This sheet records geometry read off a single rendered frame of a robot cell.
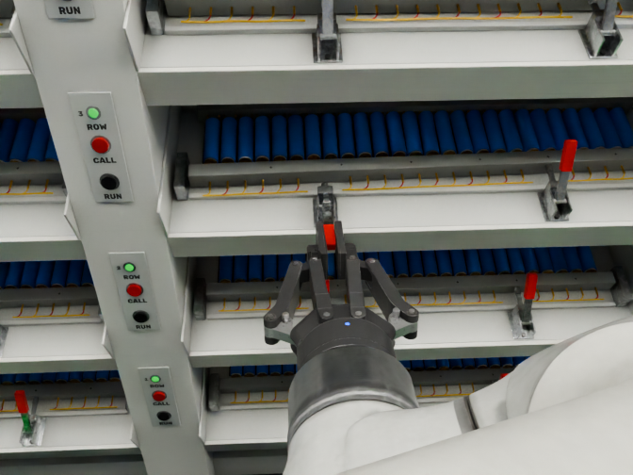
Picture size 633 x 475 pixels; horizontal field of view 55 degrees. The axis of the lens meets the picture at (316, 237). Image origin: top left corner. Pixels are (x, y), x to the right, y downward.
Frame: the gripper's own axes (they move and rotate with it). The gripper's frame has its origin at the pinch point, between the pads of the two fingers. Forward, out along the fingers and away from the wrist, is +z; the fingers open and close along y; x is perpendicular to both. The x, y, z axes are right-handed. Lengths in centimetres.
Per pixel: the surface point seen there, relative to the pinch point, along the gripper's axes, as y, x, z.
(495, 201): 20.2, 0.1, 10.1
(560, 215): 27.2, -0.9, 7.9
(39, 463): -46, -48, 17
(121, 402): -31, -36, 18
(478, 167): 18.3, 3.5, 12.2
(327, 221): 0.0, 0.6, 4.9
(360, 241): 4.0, -3.6, 7.8
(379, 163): 6.5, 4.2, 12.5
